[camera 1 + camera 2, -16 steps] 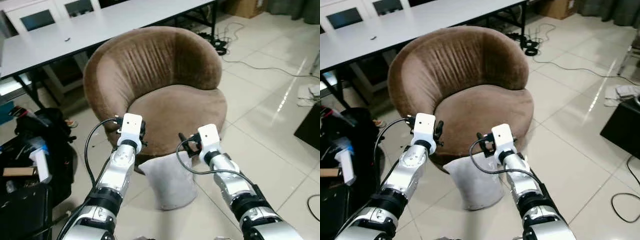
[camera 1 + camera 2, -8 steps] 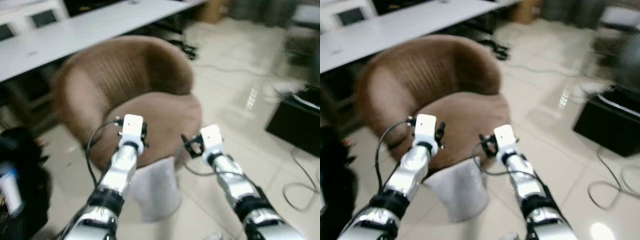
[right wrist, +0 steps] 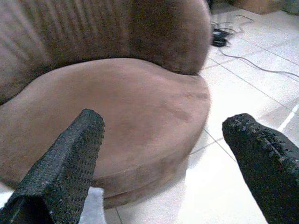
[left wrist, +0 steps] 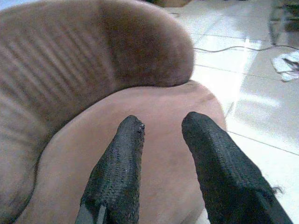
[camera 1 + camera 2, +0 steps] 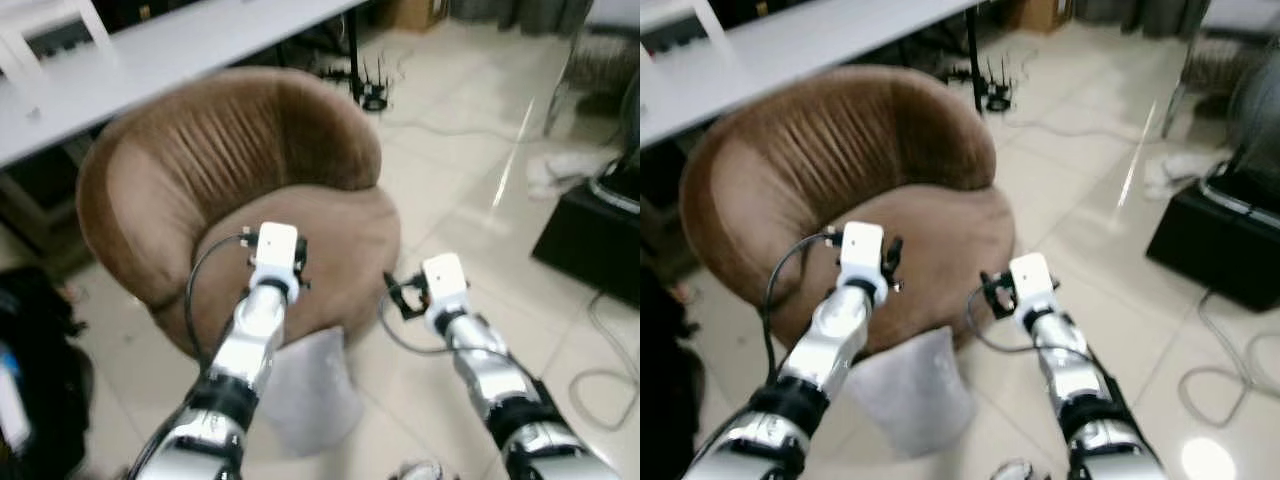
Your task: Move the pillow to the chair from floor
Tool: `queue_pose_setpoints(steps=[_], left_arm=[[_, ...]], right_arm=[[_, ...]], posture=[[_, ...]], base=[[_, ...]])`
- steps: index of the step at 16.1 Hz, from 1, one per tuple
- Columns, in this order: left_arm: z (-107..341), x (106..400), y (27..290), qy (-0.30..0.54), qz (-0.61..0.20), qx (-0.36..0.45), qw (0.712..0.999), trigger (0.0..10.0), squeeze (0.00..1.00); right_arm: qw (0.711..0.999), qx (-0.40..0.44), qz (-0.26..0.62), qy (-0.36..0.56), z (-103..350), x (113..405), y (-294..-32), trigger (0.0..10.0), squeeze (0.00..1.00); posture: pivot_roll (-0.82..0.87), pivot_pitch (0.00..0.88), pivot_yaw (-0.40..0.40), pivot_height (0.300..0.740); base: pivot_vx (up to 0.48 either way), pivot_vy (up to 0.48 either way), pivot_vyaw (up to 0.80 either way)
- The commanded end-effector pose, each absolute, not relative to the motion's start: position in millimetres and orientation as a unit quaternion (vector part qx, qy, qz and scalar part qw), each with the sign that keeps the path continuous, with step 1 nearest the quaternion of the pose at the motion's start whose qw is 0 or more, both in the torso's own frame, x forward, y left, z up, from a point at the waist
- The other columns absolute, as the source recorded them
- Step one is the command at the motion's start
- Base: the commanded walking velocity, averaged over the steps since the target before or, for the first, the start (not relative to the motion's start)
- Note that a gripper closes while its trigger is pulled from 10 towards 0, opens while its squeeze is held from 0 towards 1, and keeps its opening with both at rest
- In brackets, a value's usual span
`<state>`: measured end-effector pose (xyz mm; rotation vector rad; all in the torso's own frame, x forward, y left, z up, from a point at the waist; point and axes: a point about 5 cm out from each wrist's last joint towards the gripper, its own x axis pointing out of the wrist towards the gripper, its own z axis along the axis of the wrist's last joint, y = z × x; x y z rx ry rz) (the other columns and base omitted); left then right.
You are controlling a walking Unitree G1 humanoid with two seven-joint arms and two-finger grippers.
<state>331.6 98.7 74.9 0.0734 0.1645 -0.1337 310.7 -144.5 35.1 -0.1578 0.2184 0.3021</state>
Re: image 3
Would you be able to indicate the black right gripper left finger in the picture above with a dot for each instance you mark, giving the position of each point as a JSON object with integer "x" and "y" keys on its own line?
{"x": 58, "y": 177}

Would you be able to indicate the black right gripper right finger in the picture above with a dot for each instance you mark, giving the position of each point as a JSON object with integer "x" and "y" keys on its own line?
{"x": 268, "y": 172}

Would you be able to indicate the grey pillow with bear print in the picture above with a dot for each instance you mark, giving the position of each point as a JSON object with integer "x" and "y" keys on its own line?
{"x": 94, "y": 205}

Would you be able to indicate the brown suede round armchair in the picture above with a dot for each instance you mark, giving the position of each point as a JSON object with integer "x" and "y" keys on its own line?
{"x": 130, "y": 93}

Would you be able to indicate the black power adapter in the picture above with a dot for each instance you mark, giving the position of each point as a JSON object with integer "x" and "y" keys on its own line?
{"x": 219, "y": 37}

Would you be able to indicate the brown cardboard box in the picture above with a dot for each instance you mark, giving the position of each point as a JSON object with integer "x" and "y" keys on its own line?
{"x": 257, "y": 5}

